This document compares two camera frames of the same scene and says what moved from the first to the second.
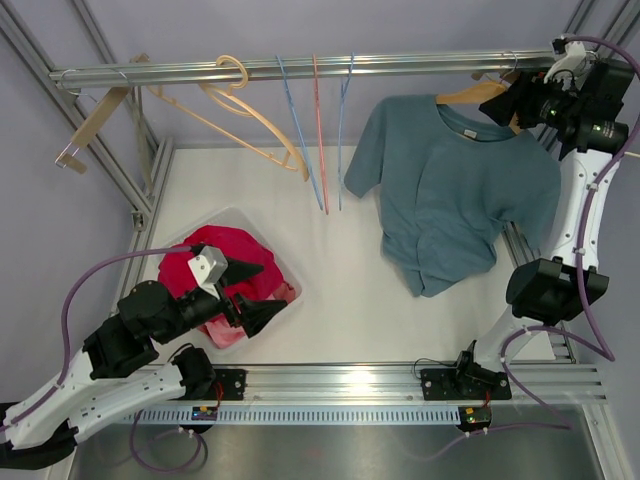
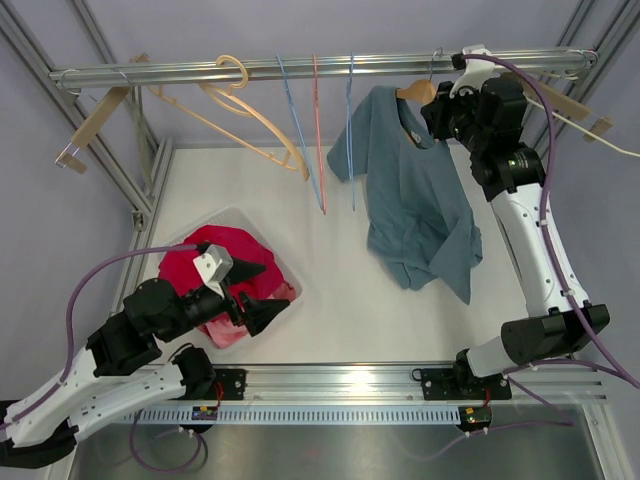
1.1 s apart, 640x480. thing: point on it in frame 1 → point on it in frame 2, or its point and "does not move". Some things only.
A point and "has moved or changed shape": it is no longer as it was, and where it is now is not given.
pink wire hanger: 321,134 does not move
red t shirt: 179,278 does not move
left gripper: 255,314 does not move
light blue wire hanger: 302,137 does not move
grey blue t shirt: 447,187 has moved or changed shape
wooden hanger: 481,91 has moved or changed shape
